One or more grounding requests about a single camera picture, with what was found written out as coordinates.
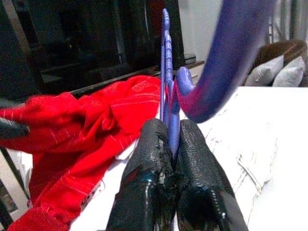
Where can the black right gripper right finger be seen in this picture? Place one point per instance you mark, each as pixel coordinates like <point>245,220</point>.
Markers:
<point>199,173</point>

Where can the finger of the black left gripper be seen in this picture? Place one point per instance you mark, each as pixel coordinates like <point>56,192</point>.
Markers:
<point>13,132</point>

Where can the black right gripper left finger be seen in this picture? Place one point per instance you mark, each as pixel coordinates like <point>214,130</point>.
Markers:
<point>146,168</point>

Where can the red pinstriped shirt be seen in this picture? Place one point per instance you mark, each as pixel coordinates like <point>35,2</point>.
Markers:
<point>72,134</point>

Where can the purple plastic hanger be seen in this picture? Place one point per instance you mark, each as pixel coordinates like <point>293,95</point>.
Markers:
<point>216,84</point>

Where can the white garment flag patches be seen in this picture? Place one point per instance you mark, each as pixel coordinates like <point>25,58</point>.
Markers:
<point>264,149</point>

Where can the grey pillow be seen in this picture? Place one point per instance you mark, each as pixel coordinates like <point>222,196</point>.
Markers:
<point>264,72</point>
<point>290,74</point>

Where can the brown armchair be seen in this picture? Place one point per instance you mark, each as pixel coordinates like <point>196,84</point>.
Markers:
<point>284,49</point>

